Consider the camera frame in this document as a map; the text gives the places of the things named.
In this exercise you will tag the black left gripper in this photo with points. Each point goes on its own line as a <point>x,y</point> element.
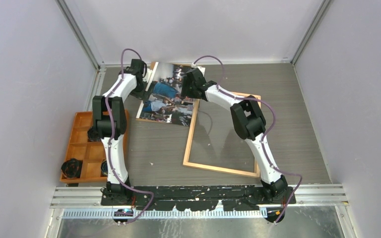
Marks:
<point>144,95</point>

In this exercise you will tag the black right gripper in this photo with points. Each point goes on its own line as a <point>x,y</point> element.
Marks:
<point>184,91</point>

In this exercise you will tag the light wooden picture frame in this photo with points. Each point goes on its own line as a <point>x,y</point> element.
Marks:
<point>223,138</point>

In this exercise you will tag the printed photo with white border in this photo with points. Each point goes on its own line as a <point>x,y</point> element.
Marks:
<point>167,98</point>

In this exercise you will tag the clear plastic sheet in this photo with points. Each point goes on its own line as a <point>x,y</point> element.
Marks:
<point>223,138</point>

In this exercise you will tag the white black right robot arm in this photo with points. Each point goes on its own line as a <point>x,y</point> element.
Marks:
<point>249,124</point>

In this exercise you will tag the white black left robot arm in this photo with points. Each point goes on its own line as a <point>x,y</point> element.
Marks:
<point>110,122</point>

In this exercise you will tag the orange compartment tray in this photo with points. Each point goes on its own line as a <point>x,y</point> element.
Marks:
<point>90,154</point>

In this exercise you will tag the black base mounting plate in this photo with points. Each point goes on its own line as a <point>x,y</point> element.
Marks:
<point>203,198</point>

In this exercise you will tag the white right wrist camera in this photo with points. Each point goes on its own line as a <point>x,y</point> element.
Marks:
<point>201,69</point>

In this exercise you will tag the aluminium rail front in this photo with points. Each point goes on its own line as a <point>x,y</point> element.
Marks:
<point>85,202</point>

